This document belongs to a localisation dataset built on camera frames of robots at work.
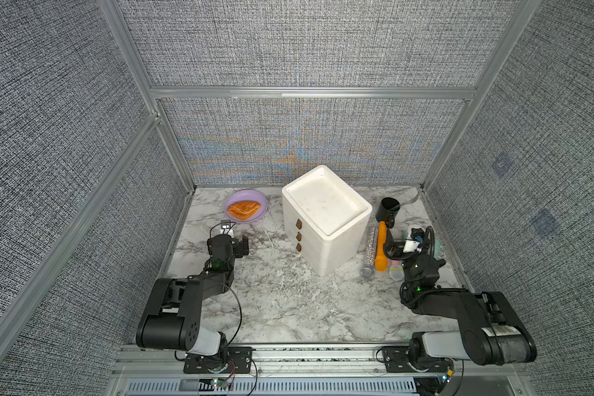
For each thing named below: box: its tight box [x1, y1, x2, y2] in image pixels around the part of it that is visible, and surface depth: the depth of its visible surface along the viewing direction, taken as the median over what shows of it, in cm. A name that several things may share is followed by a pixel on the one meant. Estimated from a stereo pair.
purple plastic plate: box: [223, 188, 269, 224], surface depth 109 cm
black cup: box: [375, 196, 401, 229], surface depth 104 cm
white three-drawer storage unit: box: [281, 165, 373, 277], surface depth 84 cm
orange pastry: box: [227, 200, 262, 221], surface depth 108 cm
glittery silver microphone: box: [359, 226, 378, 279], surface depth 92 cm
